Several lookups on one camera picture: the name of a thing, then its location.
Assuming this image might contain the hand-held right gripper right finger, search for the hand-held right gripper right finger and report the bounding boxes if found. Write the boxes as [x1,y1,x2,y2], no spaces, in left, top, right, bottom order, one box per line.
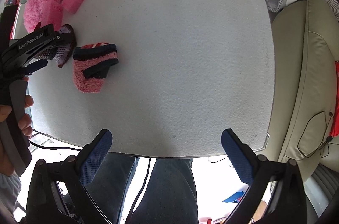
[221,129,308,224]

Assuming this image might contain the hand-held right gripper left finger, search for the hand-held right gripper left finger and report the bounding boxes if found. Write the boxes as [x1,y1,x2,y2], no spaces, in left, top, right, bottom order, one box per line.
[25,129,133,224]

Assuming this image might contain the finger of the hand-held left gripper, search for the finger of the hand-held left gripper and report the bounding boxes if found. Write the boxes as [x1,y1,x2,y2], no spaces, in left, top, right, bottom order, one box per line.
[25,59,49,75]
[54,33,75,49]

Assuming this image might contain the purple knitted hat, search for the purple knitted hat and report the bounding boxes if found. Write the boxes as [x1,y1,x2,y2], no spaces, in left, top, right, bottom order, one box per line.
[37,24,77,69]

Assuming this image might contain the pink and black fuzzy sock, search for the pink and black fuzzy sock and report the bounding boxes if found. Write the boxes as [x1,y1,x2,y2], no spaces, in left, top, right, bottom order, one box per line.
[72,42,119,94]

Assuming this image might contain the person's left hand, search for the person's left hand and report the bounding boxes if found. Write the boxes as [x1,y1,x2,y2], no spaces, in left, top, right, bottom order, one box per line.
[18,95,34,138]

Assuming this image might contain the person's left leg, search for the person's left leg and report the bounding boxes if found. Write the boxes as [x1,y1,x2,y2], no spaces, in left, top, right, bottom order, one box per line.
[85,152,151,224]

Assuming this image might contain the person's leg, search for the person's leg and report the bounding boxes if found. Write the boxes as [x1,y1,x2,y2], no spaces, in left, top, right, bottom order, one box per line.
[85,152,151,224]
[127,158,199,224]

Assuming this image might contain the light pink fuzzy cloth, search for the light pink fuzzy cloth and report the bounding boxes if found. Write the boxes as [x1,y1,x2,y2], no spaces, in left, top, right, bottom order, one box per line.
[23,0,73,34]

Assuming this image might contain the blue red packet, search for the blue red packet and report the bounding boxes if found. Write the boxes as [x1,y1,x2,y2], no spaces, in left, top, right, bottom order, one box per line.
[222,191,243,203]

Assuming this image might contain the person's right leg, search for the person's right leg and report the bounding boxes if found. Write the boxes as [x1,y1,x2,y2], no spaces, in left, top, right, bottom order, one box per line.
[127,158,199,224]

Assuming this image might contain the cream leather sofa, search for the cream leather sofa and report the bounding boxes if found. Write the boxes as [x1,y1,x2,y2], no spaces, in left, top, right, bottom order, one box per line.
[265,0,339,224]

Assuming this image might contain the red patterned cushion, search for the red patterned cushion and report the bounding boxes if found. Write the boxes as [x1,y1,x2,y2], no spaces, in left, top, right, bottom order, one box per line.
[330,61,339,137]

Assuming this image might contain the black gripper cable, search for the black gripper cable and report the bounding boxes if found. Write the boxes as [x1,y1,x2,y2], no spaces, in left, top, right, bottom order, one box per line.
[29,141,157,224]

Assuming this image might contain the thin black cable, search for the thin black cable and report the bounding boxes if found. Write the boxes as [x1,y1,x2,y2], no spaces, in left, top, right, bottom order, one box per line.
[297,110,335,158]

